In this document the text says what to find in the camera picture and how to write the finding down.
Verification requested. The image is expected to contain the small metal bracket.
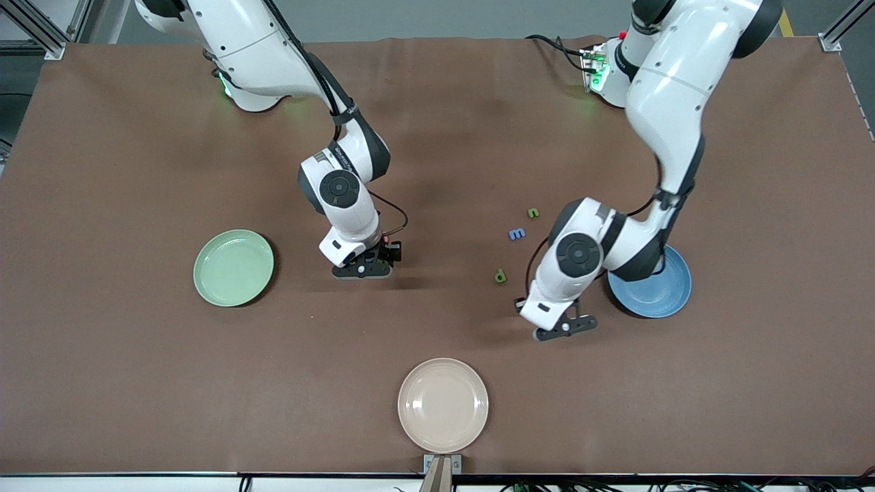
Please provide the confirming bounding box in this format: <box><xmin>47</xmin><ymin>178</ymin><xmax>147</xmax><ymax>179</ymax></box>
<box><xmin>422</xmin><ymin>454</ymin><xmax>463</xmax><ymax>476</ymax></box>

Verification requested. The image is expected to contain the blue plate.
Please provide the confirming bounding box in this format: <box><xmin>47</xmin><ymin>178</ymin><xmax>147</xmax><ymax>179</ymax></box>
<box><xmin>607</xmin><ymin>244</ymin><xmax>692</xmax><ymax>319</ymax></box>

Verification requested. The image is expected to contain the brown table cover sheet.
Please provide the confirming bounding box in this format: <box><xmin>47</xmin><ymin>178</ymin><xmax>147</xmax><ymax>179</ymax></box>
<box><xmin>0</xmin><ymin>36</ymin><xmax>875</xmax><ymax>476</ymax></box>

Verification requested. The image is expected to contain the light green plate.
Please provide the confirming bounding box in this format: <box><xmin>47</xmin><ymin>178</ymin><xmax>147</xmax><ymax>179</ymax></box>
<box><xmin>193</xmin><ymin>229</ymin><xmax>275</xmax><ymax>308</ymax></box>

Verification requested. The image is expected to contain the left arm base black cable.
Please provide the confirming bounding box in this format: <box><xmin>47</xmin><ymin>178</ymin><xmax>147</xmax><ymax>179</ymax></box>
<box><xmin>525</xmin><ymin>34</ymin><xmax>590</xmax><ymax>72</ymax></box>

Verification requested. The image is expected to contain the aluminium frame profile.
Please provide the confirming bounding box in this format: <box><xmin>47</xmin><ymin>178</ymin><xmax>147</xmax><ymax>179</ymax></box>
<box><xmin>0</xmin><ymin>0</ymin><xmax>93</xmax><ymax>61</ymax></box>
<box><xmin>817</xmin><ymin>0</ymin><xmax>875</xmax><ymax>53</ymax></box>

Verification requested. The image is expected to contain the beige plate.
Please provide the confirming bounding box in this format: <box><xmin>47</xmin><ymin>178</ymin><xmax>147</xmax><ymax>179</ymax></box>
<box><xmin>397</xmin><ymin>357</ymin><xmax>489</xmax><ymax>454</ymax></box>

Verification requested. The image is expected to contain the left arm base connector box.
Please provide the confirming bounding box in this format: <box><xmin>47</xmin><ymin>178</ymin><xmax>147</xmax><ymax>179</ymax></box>
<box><xmin>580</xmin><ymin>42</ymin><xmax>610</xmax><ymax>94</ymax></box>

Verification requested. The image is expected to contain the beige mounting bar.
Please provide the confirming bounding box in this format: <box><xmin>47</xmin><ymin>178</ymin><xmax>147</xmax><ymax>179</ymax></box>
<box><xmin>418</xmin><ymin>456</ymin><xmax>455</xmax><ymax>492</ymax></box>

